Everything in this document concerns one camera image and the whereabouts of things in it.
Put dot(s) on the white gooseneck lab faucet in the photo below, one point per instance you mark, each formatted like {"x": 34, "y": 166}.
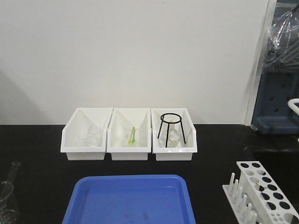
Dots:
{"x": 293, "y": 105}

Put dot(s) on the right white storage bin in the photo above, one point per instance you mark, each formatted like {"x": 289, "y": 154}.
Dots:
{"x": 183, "y": 152}

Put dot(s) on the clear plastic bag of pegs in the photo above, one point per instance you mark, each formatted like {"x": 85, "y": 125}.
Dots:
{"x": 282, "y": 53}

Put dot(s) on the clear glass beaker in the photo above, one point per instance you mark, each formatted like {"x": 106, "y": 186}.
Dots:
{"x": 9, "y": 211}

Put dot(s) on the glassware in left bin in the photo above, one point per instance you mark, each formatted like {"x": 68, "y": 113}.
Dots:
{"x": 89, "y": 138}

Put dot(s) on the left white storage bin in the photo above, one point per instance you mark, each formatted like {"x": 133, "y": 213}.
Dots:
{"x": 81, "y": 120}

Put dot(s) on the glass beaker in middle bin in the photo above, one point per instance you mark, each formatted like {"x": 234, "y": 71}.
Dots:
{"x": 126, "y": 136}

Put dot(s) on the white storage bin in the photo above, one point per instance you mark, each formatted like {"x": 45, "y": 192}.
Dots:
{"x": 129, "y": 116}
{"x": 81, "y": 120}
{"x": 183, "y": 152}

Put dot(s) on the grey pegboard drying rack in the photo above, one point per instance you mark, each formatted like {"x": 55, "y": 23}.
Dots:
{"x": 271, "y": 113}

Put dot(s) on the blue plastic tray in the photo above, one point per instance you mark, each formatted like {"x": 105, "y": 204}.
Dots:
{"x": 130, "y": 199}

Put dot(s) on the clear glass test tube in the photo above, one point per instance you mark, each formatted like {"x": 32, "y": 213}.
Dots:
{"x": 15, "y": 165}

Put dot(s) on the middle white storage bin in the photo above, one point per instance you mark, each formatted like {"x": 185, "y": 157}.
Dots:
{"x": 129, "y": 116}

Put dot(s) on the yellow green plastic sticks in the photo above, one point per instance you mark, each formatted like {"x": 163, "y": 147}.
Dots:
{"x": 132, "y": 136}

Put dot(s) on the glass flask in right bin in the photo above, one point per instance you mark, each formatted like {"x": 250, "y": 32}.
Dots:
{"x": 172, "y": 135}

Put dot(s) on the black wire tripod stand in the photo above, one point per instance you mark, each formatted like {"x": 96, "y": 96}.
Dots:
{"x": 165, "y": 121}

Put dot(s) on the white test tube rack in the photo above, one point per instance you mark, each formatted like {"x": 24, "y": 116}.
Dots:
{"x": 255, "y": 198}

